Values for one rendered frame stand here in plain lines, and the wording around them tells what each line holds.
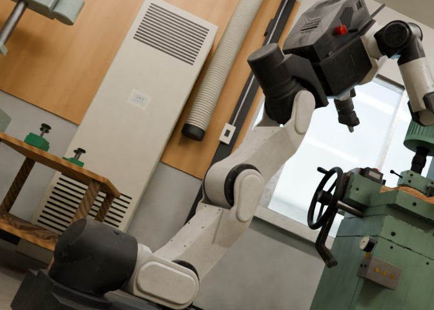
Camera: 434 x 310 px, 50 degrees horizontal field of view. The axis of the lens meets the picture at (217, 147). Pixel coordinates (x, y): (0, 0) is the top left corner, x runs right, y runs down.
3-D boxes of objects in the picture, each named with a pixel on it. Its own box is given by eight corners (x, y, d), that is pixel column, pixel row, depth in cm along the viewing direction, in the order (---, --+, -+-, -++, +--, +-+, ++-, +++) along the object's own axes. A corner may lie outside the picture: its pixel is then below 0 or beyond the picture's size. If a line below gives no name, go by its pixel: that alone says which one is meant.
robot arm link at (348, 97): (338, 112, 224) (332, 92, 218) (332, 101, 233) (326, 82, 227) (361, 103, 222) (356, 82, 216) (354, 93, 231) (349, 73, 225)
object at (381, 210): (342, 218, 218) (345, 210, 219) (383, 236, 219) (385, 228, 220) (383, 214, 179) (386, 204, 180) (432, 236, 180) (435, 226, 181)
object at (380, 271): (354, 275, 171) (361, 254, 173) (385, 288, 172) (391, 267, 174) (365, 277, 163) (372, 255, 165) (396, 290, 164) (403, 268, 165)
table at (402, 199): (316, 205, 233) (320, 193, 234) (371, 229, 234) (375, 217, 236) (371, 192, 174) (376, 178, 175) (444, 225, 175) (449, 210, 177)
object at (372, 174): (345, 177, 212) (349, 166, 213) (367, 186, 213) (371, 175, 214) (358, 173, 199) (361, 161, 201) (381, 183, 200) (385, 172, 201)
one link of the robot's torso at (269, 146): (222, 192, 134) (302, 77, 150) (190, 185, 148) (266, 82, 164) (252, 223, 140) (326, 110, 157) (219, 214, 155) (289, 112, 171)
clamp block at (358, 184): (336, 194, 211) (342, 177, 213) (363, 206, 212) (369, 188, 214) (349, 191, 197) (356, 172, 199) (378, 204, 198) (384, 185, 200)
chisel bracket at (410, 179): (394, 188, 207) (400, 171, 209) (422, 201, 207) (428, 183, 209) (403, 186, 200) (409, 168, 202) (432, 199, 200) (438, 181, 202)
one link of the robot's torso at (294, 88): (283, 95, 148) (305, 75, 153) (256, 97, 159) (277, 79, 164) (300, 128, 153) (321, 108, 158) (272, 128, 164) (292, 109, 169)
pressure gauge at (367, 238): (355, 254, 172) (362, 233, 174) (364, 258, 172) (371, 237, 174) (363, 254, 166) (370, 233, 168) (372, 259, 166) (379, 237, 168)
